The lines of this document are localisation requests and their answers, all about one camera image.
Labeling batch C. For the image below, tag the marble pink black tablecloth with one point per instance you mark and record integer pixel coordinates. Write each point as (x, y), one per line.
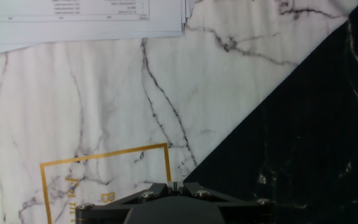
(104, 109)

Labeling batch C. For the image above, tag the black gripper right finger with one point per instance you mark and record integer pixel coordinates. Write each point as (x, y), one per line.
(202, 193)

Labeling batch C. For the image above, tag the printed white paper sheets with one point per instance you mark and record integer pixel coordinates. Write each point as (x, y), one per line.
(73, 28)

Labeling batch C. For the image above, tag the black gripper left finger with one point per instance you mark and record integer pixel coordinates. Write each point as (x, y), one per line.
(149, 194)

